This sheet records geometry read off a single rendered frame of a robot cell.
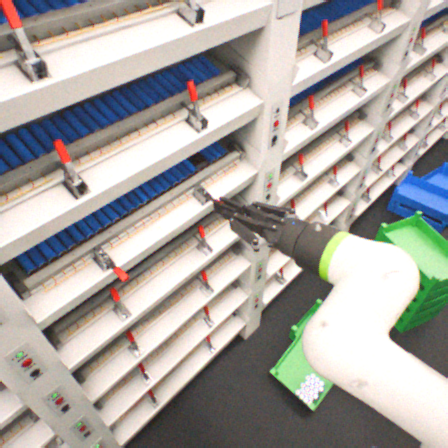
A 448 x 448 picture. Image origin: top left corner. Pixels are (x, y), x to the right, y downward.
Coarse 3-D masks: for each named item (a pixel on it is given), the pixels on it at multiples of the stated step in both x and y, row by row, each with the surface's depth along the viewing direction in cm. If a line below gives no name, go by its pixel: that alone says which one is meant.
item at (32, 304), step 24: (240, 144) 97; (240, 168) 97; (192, 192) 90; (216, 192) 91; (168, 216) 85; (192, 216) 87; (120, 240) 80; (144, 240) 81; (168, 240) 86; (48, 264) 74; (96, 264) 76; (120, 264) 77; (24, 288) 68; (48, 288) 71; (72, 288) 72; (96, 288) 76; (48, 312) 69
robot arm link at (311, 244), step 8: (312, 224) 68; (320, 224) 68; (304, 232) 67; (312, 232) 66; (320, 232) 66; (328, 232) 65; (336, 232) 65; (304, 240) 66; (312, 240) 65; (320, 240) 65; (328, 240) 64; (296, 248) 67; (304, 248) 66; (312, 248) 65; (320, 248) 64; (296, 256) 68; (304, 256) 66; (312, 256) 65; (320, 256) 64; (296, 264) 69; (304, 264) 67; (312, 264) 65; (312, 272) 67
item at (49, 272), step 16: (224, 160) 94; (208, 176) 92; (176, 192) 86; (144, 208) 82; (160, 208) 85; (128, 224) 79; (96, 240) 76; (64, 256) 73; (80, 256) 74; (48, 272) 71; (64, 272) 72; (32, 288) 70
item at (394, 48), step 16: (416, 16) 121; (416, 32) 128; (384, 48) 129; (400, 48) 126; (400, 64) 132; (400, 80) 140; (384, 96) 138; (368, 144) 153; (368, 160) 161; (352, 192) 171
